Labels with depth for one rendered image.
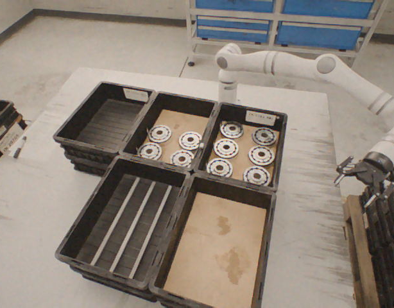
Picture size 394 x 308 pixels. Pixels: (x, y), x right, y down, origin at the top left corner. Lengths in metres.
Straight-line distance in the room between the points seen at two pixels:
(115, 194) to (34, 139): 0.68
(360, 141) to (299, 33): 1.14
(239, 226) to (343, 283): 0.41
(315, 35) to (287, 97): 1.37
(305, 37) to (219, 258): 2.41
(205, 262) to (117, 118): 0.79
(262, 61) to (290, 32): 1.78
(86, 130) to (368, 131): 2.26
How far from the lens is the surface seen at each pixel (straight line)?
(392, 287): 1.70
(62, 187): 1.35
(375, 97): 1.03
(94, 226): 1.04
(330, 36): 2.97
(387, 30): 4.08
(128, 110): 1.38
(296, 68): 1.13
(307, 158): 1.36
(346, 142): 2.55
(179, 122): 1.26
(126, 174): 1.11
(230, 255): 0.93
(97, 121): 1.37
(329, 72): 1.05
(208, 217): 0.97
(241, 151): 1.15
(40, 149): 1.55
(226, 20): 2.87
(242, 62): 1.18
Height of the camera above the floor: 1.71
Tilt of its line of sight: 51 degrees down
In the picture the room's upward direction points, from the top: 2 degrees counter-clockwise
